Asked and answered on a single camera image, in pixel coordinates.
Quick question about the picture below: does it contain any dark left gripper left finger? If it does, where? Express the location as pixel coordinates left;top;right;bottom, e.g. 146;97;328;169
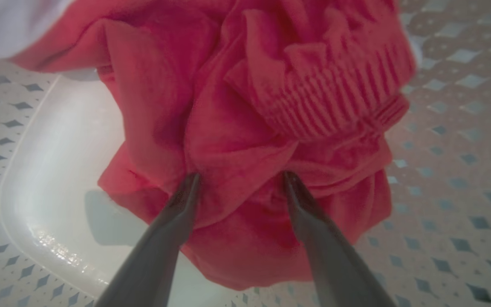
94;172;202;307

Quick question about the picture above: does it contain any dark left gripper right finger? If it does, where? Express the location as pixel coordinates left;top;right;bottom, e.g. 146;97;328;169
282;171;398;307

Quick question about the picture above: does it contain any red garment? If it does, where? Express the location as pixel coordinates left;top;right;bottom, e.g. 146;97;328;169
0;0;419;292

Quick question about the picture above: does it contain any white laundry basket brown rim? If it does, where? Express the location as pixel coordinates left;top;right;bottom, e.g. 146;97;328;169
0;0;491;307

